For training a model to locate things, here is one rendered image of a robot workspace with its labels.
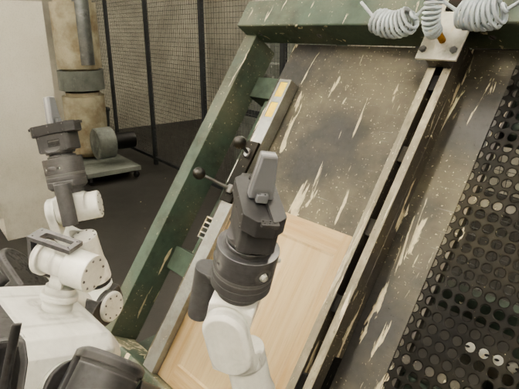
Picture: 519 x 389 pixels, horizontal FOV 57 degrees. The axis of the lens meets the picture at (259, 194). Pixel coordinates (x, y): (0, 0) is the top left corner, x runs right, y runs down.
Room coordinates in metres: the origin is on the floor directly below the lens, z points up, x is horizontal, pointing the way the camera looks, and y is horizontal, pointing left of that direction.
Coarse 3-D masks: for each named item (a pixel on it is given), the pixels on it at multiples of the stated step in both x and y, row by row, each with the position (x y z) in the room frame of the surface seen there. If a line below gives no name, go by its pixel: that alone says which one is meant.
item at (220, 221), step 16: (288, 80) 1.48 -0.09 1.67; (272, 96) 1.49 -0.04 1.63; (288, 96) 1.47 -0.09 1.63; (256, 128) 1.44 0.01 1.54; (272, 128) 1.42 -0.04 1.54; (256, 160) 1.38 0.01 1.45; (224, 208) 1.32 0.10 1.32; (224, 224) 1.29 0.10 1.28; (208, 240) 1.28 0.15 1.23; (208, 256) 1.25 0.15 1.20; (192, 272) 1.24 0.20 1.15; (176, 304) 1.20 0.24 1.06; (176, 320) 1.17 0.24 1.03; (160, 336) 1.17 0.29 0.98; (160, 352) 1.13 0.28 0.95
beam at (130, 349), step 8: (120, 344) 1.23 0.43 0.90; (128, 344) 1.26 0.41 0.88; (136, 344) 1.29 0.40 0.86; (120, 352) 1.20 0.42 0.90; (128, 352) 1.19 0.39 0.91; (136, 352) 1.22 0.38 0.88; (144, 352) 1.25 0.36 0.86; (136, 360) 1.15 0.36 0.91; (144, 368) 1.12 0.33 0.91; (144, 376) 1.10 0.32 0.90; (152, 376) 1.09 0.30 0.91; (160, 384) 1.05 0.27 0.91
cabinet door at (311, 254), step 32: (288, 224) 1.17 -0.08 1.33; (288, 256) 1.11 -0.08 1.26; (320, 256) 1.06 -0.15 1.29; (288, 288) 1.06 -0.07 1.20; (320, 288) 1.00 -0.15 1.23; (192, 320) 1.16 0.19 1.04; (256, 320) 1.05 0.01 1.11; (288, 320) 1.00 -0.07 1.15; (192, 352) 1.10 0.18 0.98; (288, 352) 0.95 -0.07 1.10; (192, 384) 1.03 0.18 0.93; (224, 384) 0.98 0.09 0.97
